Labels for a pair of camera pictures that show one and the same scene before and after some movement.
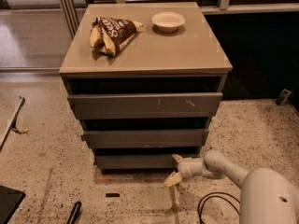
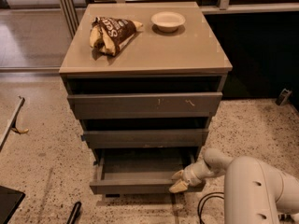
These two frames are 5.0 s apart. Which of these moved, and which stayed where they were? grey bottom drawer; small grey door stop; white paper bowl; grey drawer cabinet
Moved: grey bottom drawer
Stayed: grey drawer cabinet; small grey door stop; white paper bowl
